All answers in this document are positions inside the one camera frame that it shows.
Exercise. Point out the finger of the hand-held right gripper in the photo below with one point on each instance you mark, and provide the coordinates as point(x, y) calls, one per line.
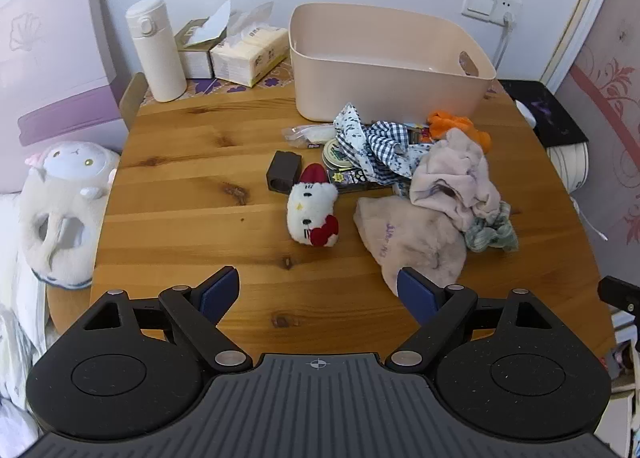
point(617, 293)

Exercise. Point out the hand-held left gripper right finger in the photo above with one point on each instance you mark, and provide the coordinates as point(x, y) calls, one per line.
point(417, 295)

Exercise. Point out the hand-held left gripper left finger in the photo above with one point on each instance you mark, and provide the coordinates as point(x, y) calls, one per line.
point(220, 295)

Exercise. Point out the white cat plush toy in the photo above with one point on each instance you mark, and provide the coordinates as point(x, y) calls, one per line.
point(310, 203)

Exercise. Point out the pink fuzzy sock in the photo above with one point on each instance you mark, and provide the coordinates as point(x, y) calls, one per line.
point(410, 238)
point(460, 173)

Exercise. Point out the brown rectangular hair clip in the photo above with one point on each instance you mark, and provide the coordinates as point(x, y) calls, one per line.
point(282, 168)

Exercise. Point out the blue checked cloth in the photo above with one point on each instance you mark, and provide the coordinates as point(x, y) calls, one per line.
point(380, 143)

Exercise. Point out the orange plush toy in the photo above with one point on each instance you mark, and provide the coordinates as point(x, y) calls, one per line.
point(445, 123)

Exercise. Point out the clear plastic packet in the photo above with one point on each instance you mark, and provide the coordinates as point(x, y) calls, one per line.
point(310, 132)

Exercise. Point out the pink plastic storage bin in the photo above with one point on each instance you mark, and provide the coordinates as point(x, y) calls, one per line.
point(380, 88)

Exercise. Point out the wooden desk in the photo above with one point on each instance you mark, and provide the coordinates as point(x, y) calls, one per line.
point(200, 238)

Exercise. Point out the green striped scrunchie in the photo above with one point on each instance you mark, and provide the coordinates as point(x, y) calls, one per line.
point(490, 235)

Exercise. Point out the striped grey cushion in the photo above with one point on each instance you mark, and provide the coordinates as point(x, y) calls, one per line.
point(570, 168)

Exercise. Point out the black printed packet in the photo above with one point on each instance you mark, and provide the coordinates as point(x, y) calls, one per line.
point(350, 178)

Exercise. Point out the small colourful packet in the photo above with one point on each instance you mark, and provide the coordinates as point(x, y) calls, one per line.
point(417, 134)

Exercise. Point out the round tin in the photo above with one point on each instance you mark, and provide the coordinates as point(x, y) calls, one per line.
point(334, 154)

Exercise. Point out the small white object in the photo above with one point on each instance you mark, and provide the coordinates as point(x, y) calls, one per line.
point(525, 113)

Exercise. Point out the white bedding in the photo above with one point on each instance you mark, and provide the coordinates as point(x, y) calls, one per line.
point(15, 363)

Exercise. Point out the beige chair back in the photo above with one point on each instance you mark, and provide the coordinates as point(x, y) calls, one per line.
point(132, 98)

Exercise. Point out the olive cardboard tissue box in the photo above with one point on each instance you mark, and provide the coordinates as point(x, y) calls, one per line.
point(195, 63)

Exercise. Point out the soft tissue pack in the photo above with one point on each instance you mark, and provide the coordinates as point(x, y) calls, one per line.
point(245, 55)

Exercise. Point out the white thermos bottle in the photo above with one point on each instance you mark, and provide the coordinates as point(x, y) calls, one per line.
point(155, 58)

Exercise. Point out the white wall switch socket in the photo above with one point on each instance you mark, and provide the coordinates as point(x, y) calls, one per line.
point(482, 3)

